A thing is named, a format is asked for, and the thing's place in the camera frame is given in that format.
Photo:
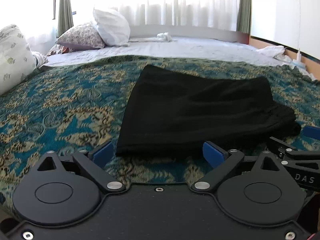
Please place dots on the small white cloth bundle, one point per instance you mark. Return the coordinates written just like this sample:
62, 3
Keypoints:
164, 37

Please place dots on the white charger with cable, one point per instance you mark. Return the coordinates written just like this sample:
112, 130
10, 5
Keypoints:
299, 55

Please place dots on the white sheer curtain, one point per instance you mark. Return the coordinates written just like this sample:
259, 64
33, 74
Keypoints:
37, 19

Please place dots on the black pants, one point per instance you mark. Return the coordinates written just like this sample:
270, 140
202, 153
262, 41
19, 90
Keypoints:
170, 114

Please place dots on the white pillow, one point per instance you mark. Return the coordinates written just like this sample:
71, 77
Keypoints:
112, 27

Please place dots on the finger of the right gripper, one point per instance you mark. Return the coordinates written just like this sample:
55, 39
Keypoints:
287, 154
311, 132

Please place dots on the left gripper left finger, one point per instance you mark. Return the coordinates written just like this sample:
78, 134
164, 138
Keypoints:
81, 171

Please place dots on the green curtain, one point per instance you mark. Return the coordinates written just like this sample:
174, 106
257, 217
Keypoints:
65, 17
244, 16

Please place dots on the crumpled white cloth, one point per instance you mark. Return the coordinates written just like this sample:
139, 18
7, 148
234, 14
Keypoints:
275, 52

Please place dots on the white floral duvet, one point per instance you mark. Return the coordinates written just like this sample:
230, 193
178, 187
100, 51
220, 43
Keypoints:
17, 61

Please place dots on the blue striped cloth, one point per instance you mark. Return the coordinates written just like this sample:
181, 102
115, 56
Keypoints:
39, 58

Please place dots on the grey floral pillow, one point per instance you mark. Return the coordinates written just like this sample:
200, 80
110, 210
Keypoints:
81, 37

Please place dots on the wooden bed frame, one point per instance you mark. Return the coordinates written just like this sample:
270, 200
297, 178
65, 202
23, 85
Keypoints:
312, 64

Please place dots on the green curtain right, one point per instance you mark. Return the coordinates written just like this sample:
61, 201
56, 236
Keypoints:
244, 16

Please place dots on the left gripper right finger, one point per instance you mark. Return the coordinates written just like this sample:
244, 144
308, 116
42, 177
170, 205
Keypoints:
234, 171

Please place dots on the white bed sheet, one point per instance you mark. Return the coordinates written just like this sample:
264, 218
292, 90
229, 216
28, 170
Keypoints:
179, 47

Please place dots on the teal paisley bedspread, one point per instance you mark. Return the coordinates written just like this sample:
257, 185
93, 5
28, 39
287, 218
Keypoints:
80, 106

